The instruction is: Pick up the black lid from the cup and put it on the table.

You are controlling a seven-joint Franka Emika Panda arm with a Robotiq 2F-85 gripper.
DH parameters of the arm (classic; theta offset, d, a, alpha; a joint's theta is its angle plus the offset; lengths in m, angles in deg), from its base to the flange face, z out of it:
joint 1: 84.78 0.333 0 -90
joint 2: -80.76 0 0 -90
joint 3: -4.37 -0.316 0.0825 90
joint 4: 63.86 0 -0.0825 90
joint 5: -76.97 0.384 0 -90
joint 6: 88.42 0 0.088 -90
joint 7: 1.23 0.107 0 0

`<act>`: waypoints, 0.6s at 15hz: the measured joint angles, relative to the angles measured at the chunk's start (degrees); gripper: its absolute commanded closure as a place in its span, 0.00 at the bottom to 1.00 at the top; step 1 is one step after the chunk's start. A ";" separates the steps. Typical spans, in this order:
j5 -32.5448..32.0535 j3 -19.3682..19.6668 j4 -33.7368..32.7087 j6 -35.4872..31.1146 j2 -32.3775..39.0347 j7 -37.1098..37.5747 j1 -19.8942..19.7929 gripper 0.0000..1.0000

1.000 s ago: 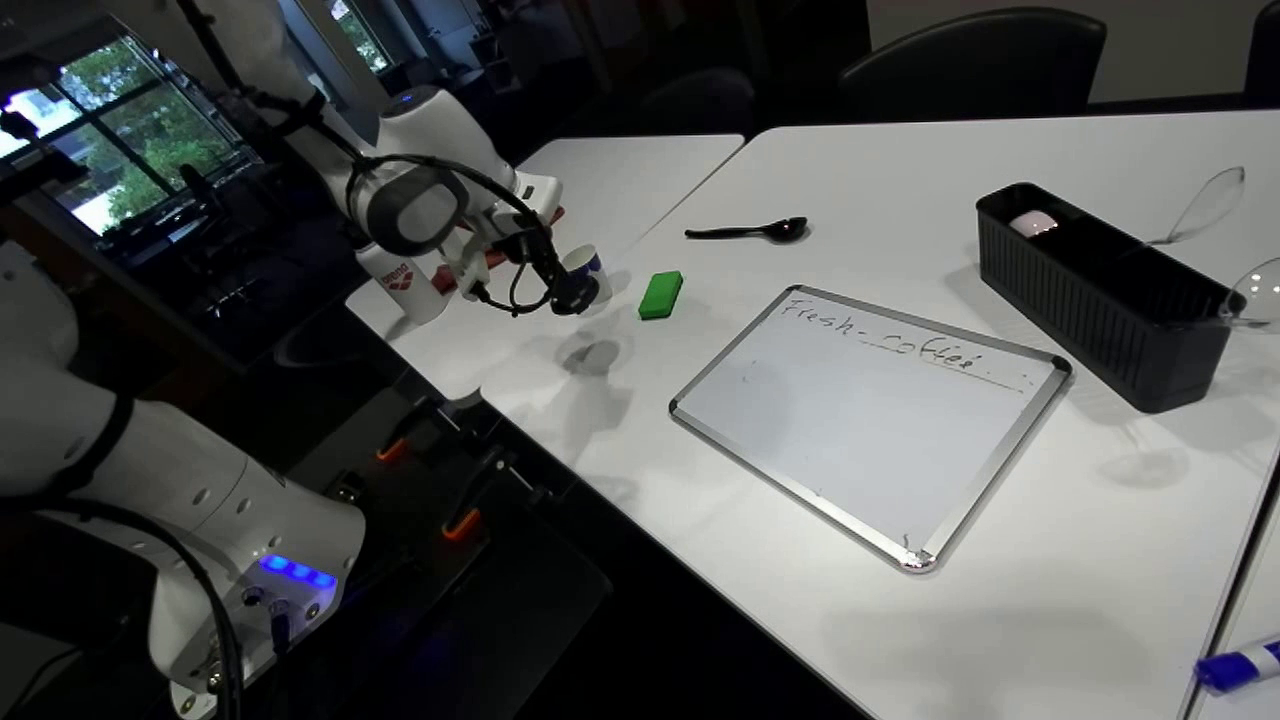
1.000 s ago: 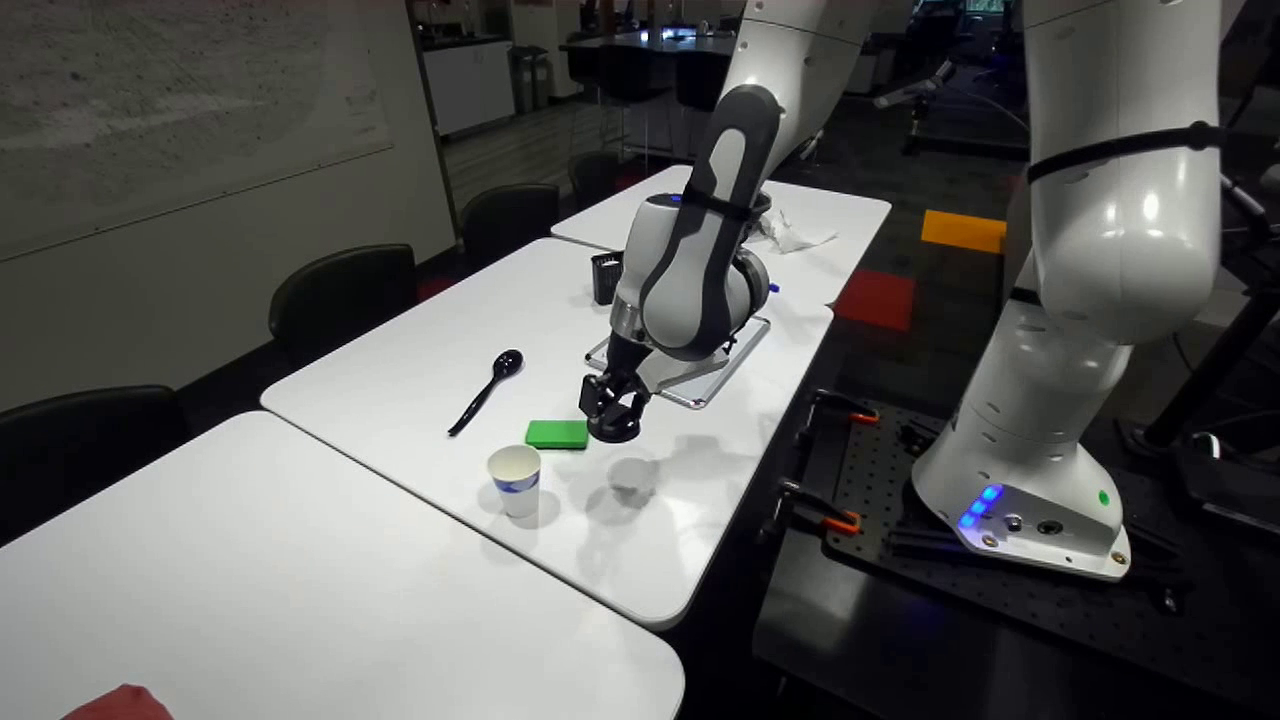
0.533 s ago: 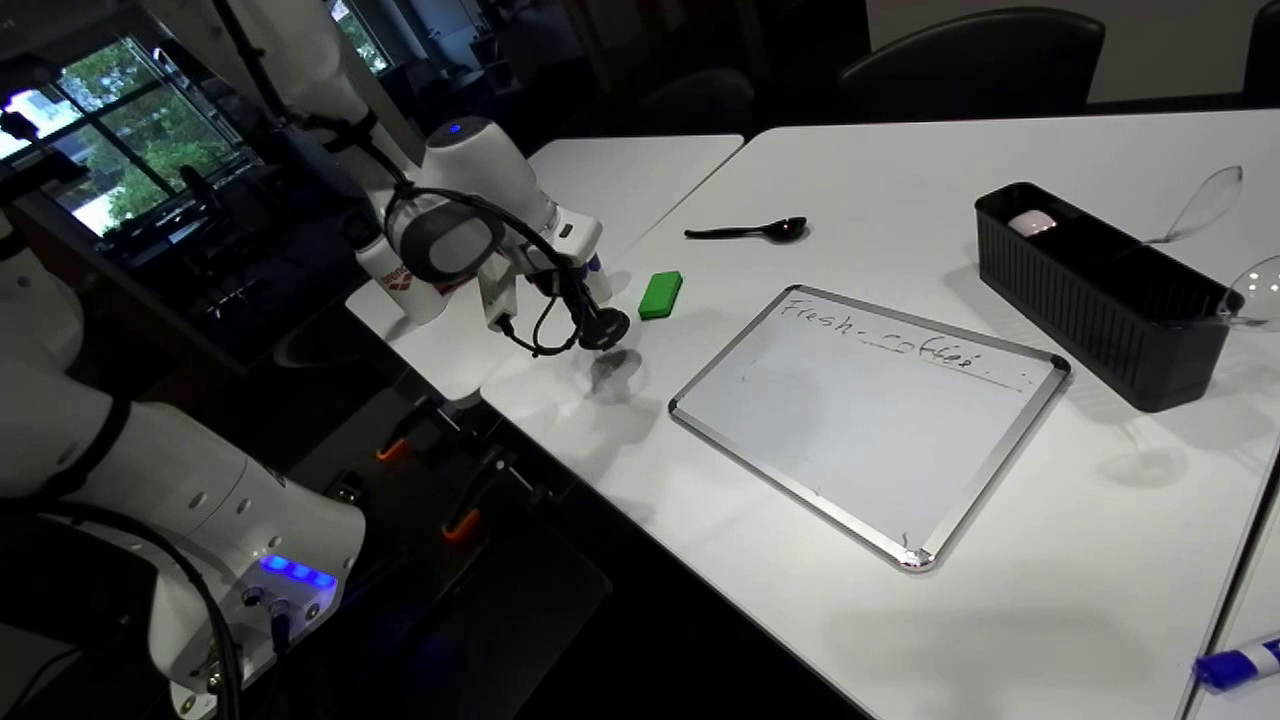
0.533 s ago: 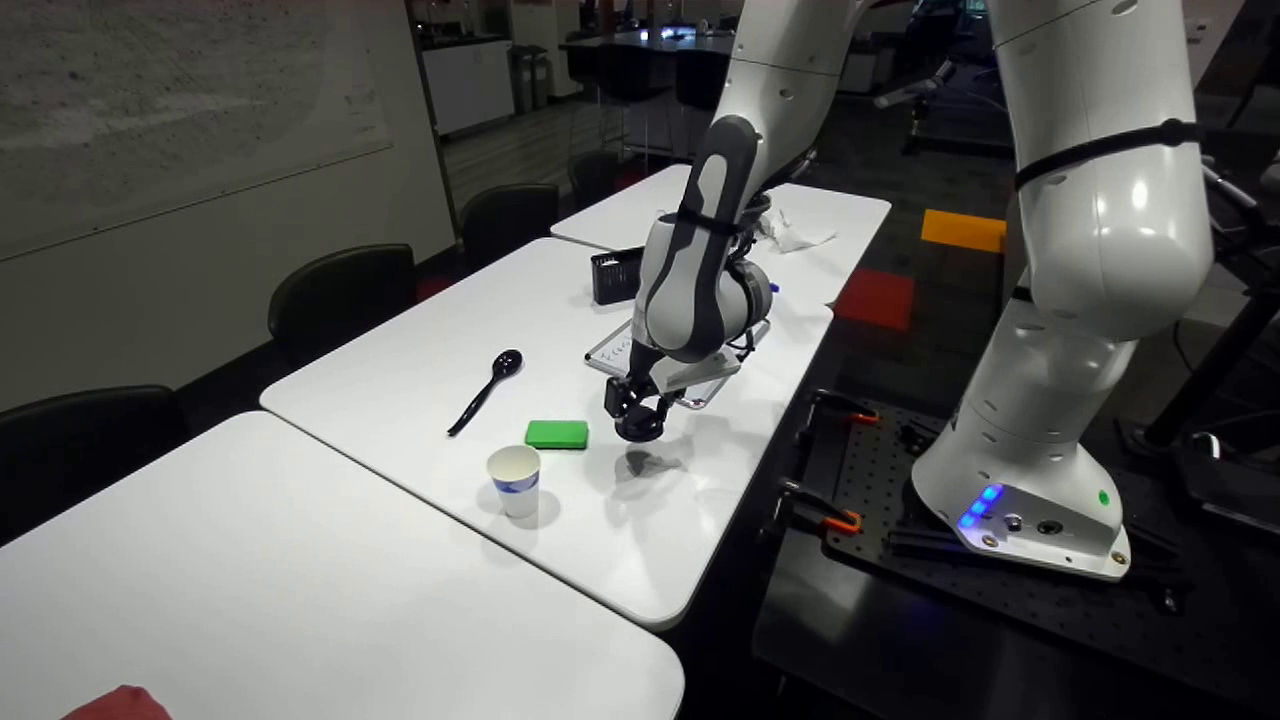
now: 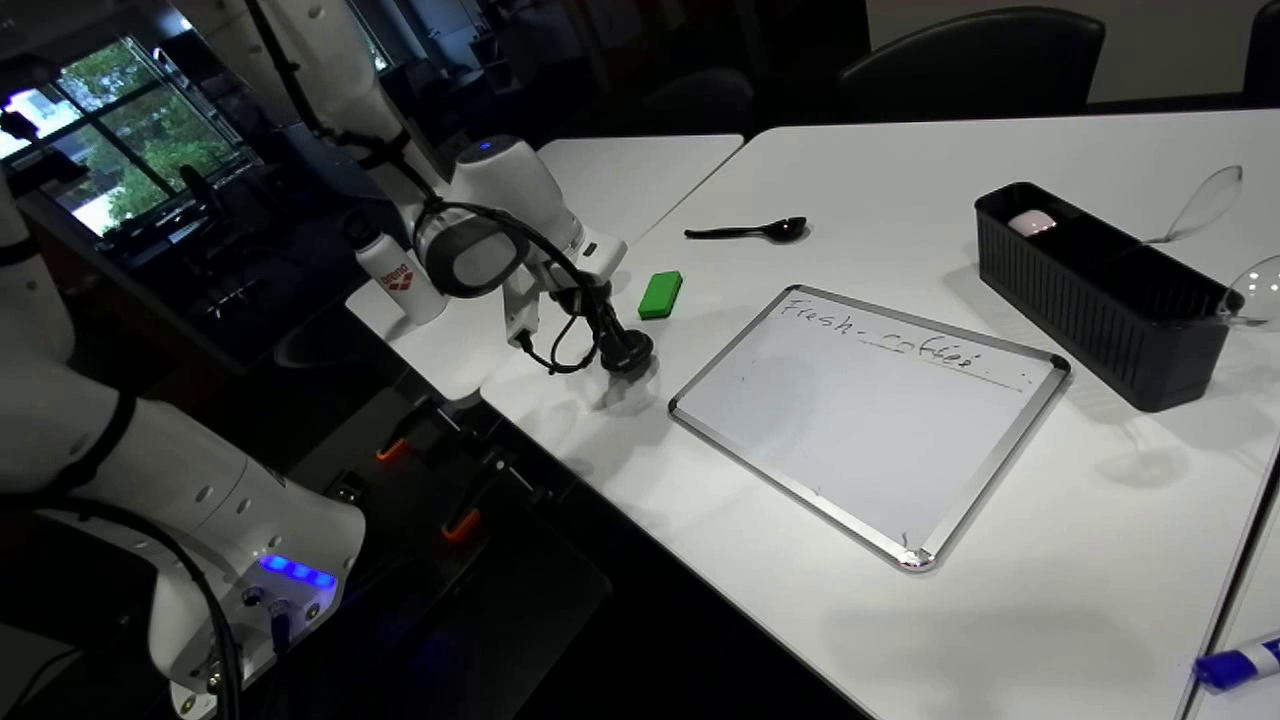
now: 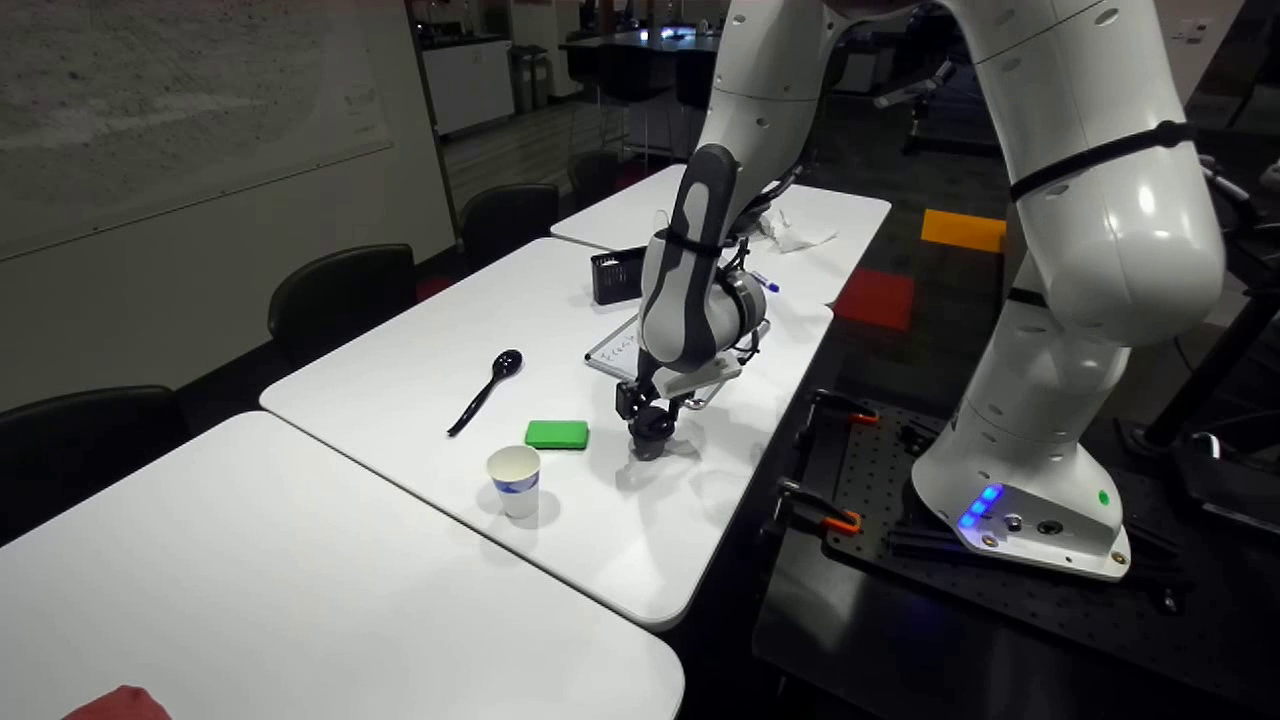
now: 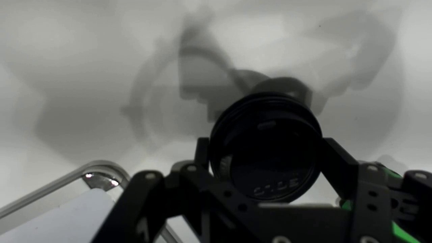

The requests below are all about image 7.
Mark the black round cup lid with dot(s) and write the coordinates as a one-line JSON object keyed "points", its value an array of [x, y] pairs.
{"points": [[270, 143]]}

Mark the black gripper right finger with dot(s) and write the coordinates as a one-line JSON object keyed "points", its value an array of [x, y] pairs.
{"points": [[382, 203]]}

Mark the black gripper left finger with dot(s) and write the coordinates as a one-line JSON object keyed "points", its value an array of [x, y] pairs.
{"points": [[170, 211]]}

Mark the white tablet with grey frame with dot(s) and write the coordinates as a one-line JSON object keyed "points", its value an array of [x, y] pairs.
{"points": [[54, 220]]}

